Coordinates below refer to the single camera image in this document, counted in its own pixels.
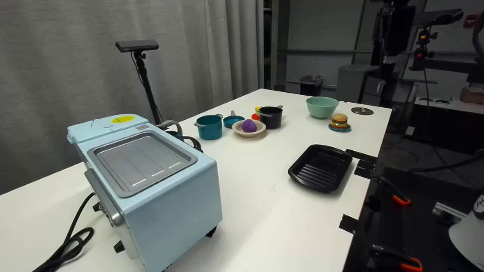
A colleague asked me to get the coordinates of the purple plush toy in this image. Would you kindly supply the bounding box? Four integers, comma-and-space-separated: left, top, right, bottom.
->
240, 118, 258, 135

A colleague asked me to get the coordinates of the white bowl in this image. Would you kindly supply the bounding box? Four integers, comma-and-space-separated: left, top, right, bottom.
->
231, 118, 267, 138

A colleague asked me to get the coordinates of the teal toy frying pan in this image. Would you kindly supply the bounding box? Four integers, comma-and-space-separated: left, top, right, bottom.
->
222, 110, 246, 130

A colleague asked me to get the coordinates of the teal toy pot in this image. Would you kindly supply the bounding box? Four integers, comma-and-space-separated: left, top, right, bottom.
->
193, 113, 225, 142

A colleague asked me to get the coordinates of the mint green bowl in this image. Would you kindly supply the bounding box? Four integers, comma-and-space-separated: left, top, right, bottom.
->
303, 95, 340, 121

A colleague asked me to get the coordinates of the toy burger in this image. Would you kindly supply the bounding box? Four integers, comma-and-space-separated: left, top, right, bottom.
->
328, 112, 352, 135

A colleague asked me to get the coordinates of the black ridged grill tray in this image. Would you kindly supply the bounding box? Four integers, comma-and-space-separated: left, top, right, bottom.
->
285, 144, 353, 195

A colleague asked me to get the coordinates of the black bin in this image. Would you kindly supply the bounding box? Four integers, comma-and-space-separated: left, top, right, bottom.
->
297, 74, 325, 97

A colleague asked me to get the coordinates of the light blue toaster oven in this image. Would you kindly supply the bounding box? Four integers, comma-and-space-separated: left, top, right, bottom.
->
64, 112, 223, 272

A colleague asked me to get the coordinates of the round metal disc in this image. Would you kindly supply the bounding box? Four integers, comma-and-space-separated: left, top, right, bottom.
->
349, 106, 374, 116

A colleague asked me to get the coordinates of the grey cabinet box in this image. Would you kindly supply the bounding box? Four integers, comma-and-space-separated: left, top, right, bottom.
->
335, 64, 385, 103

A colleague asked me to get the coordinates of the grey curtain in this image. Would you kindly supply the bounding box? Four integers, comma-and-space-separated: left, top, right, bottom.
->
0, 0, 266, 195

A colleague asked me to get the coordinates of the black saucepan grey handle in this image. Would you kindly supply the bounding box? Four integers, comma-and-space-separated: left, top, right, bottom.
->
256, 104, 285, 130

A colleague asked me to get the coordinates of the black cable coil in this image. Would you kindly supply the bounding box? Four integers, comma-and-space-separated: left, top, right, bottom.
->
176, 130, 205, 153

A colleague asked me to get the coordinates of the black table edge bracket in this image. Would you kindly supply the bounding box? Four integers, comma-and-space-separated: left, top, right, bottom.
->
338, 213, 365, 234
346, 148, 377, 178

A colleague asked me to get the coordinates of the black camera on floor stand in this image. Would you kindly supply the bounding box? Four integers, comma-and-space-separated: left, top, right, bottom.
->
113, 38, 166, 127

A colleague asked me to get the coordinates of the orange handled clamp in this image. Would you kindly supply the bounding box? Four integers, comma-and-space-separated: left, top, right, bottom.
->
368, 243, 424, 272
374, 175, 412, 209

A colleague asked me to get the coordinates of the black toaster power cable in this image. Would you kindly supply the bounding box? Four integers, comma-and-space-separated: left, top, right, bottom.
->
31, 191, 98, 272

